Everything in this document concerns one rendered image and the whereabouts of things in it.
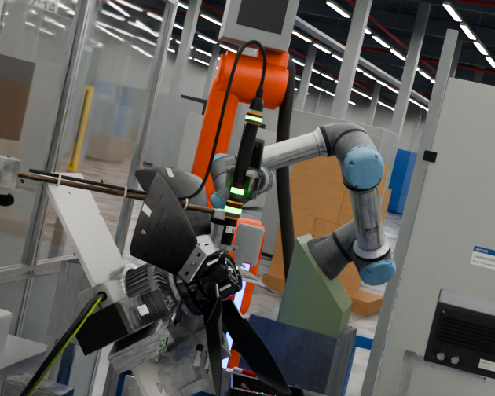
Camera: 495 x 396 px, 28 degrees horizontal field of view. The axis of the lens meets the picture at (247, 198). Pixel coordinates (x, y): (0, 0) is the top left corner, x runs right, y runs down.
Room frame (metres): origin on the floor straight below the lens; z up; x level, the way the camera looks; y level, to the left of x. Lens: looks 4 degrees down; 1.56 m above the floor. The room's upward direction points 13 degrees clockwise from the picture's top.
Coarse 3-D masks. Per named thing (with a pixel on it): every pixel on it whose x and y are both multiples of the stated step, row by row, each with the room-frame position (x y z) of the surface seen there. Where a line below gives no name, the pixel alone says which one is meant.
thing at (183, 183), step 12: (144, 168) 2.62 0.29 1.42; (156, 168) 2.65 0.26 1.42; (144, 180) 2.60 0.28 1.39; (168, 180) 2.64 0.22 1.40; (180, 180) 2.67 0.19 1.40; (192, 180) 2.70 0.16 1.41; (180, 192) 2.63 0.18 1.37; (192, 192) 2.66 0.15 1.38; (204, 192) 2.69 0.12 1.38; (192, 204) 2.62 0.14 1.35; (204, 204) 2.65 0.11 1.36; (192, 216) 2.59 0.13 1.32; (204, 216) 2.61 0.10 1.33; (192, 228) 2.57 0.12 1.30; (204, 228) 2.58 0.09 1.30
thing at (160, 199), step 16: (160, 176) 2.33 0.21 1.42; (160, 192) 2.31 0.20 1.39; (160, 208) 2.31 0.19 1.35; (176, 208) 2.36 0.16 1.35; (144, 224) 2.25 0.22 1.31; (160, 224) 2.31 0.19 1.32; (176, 224) 2.35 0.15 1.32; (144, 240) 2.26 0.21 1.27; (160, 240) 2.31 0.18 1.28; (176, 240) 2.36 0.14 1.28; (192, 240) 2.41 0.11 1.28; (144, 256) 2.27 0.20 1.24; (160, 256) 2.32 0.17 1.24; (176, 256) 2.37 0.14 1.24; (176, 272) 2.39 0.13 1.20
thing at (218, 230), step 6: (216, 210) 2.56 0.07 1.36; (216, 216) 2.56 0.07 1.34; (222, 216) 2.57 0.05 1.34; (216, 222) 2.56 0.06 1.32; (222, 222) 2.57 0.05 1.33; (216, 228) 2.57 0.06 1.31; (222, 228) 2.57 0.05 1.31; (216, 234) 2.57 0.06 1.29; (216, 240) 2.57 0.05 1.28; (216, 246) 2.57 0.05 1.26; (222, 246) 2.56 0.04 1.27; (228, 246) 2.56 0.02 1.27; (234, 246) 2.59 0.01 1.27
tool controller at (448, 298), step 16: (448, 304) 2.76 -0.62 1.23; (464, 304) 2.77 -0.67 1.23; (480, 304) 2.79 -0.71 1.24; (448, 320) 2.76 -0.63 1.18; (464, 320) 2.75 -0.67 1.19; (480, 320) 2.74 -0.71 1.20; (432, 336) 2.79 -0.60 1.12; (448, 336) 2.77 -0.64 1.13; (464, 336) 2.76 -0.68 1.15; (480, 336) 2.75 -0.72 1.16; (432, 352) 2.79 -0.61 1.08; (448, 352) 2.78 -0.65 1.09; (464, 352) 2.77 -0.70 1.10; (480, 352) 2.76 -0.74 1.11; (464, 368) 2.78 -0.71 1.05; (480, 368) 2.77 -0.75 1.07
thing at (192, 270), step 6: (198, 246) 2.44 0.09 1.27; (192, 252) 2.43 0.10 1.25; (198, 252) 2.44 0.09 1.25; (204, 252) 2.46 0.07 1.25; (192, 258) 2.43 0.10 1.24; (198, 258) 2.45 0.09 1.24; (204, 258) 2.46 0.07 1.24; (186, 264) 2.42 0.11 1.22; (198, 264) 2.45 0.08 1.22; (180, 270) 2.41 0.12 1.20; (186, 270) 2.42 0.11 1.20; (192, 270) 2.44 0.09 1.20; (180, 276) 2.41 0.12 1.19; (186, 276) 2.43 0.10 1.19; (192, 276) 2.45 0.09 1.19; (186, 282) 2.44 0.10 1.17
